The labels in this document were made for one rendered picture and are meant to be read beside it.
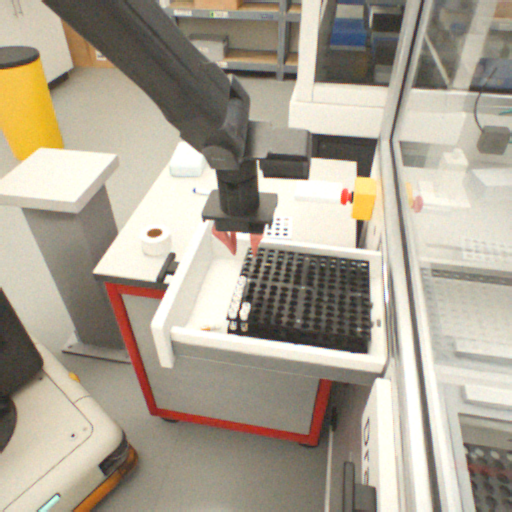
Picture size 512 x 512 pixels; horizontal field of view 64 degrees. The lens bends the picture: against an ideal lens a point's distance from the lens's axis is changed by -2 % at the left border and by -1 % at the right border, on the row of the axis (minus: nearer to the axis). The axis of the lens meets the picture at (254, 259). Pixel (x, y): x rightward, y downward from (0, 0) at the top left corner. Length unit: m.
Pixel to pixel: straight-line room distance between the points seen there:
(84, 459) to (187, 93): 1.07
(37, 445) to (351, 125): 1.31
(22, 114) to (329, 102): 2.23
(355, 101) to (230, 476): 1.24
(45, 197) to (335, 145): 0.91
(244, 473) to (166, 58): 1.30
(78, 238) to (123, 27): 1.08
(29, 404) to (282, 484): 0.81
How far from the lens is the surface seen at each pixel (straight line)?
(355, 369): 0.65
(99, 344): 1.82
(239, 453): 1.52
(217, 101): 0.44
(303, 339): 0.67
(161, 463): 1.54
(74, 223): 1.36
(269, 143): 0.51
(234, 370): 1.15
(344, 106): 1.39
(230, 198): 0.56
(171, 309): 0.65
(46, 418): 1.39
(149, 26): 0.38
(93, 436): 1.31
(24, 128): 3.20
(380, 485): 0.52
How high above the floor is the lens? 1.40
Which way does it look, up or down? 42 degrees down
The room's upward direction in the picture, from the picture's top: straight up
